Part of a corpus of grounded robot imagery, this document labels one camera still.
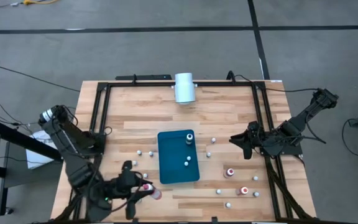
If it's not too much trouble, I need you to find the black desk beam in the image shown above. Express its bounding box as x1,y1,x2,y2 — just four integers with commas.
0,119,63,162

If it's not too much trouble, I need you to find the white cylinder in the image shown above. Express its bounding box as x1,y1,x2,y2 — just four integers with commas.
173,72,196,104

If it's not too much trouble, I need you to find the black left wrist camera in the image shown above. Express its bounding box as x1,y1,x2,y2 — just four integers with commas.
121,160,134,175

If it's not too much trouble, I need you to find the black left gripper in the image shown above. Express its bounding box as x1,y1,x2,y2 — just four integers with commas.
113,172,154,220

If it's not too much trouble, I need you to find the black power strip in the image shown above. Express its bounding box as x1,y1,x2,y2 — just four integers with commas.
115,73,173,81

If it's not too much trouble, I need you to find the white cardboard box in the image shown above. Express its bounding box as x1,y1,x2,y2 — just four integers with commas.
25,129,62,170

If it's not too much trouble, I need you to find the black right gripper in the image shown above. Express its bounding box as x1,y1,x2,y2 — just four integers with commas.
229,128,267,161

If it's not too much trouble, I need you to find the yellow cable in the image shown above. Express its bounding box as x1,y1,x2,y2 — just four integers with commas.
22,0,58,6

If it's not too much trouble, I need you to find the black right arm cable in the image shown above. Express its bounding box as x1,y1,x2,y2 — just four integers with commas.
227,70,321,93

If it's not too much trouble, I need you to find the blue plastic bin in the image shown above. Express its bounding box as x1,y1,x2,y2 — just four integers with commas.
157,129,201,185

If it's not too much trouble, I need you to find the large magenta-tipped coloring bottle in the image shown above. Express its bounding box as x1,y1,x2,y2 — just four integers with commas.
143,183,163,201

